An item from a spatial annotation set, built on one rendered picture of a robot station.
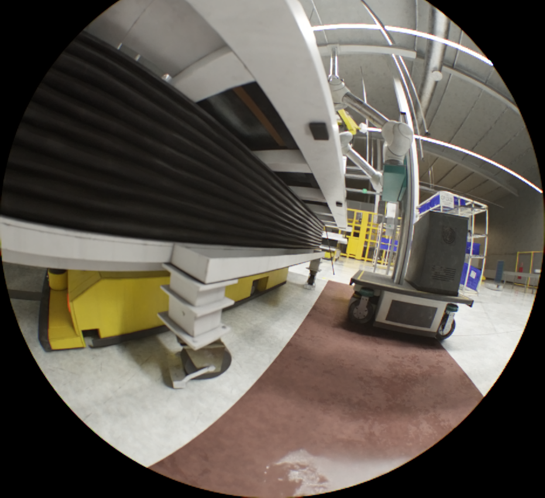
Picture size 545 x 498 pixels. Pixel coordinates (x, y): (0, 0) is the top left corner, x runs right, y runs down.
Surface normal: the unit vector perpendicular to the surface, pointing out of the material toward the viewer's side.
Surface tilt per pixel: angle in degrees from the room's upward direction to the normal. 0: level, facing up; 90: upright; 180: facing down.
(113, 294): 90
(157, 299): 90
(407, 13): 175
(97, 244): 90
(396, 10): 175
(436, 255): 90
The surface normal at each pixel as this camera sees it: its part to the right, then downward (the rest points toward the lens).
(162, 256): 0.88, 0.17
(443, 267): -0.55, -0.16
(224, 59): -0.21, 0.98
